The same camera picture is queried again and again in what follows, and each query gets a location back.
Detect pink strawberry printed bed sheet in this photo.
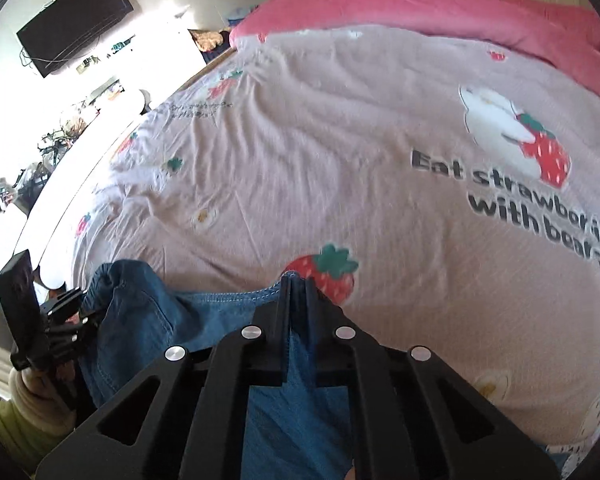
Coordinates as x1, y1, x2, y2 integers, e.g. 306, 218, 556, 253
35, 22, 600, 480

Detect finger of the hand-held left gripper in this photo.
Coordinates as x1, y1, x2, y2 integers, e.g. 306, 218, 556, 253
41, 286, 90, 320
49, 316, 103, 357

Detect cluttered white desk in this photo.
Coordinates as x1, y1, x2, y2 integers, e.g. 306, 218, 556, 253
0, 76, 152, 311

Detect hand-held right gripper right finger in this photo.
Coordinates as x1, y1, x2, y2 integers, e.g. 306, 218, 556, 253
304, 279, 564, 480

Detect pink plush blanket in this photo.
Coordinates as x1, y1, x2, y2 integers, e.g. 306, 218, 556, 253
229, 0, 600, 107

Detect black wall television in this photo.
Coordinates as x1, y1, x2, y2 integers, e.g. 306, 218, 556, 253
16, 0, 135, 79

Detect blue denim pants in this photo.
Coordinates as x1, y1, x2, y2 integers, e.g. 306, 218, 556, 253
77, 259, 361, 480

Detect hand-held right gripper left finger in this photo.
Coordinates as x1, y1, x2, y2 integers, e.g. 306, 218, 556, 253
35, 276, 292, 480

